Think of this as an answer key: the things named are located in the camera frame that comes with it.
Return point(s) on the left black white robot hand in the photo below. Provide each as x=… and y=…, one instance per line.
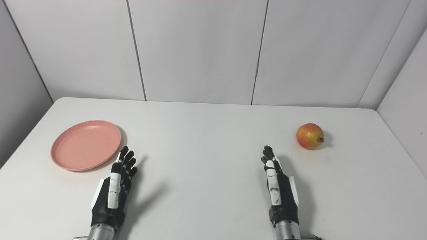
x=106, y=213

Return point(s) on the pink round plate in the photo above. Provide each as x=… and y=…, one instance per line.
x=86, y=145

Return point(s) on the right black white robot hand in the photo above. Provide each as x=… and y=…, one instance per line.
x=285, y=203

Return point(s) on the red yellow pomegranate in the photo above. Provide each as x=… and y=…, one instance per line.
x=309, y=136

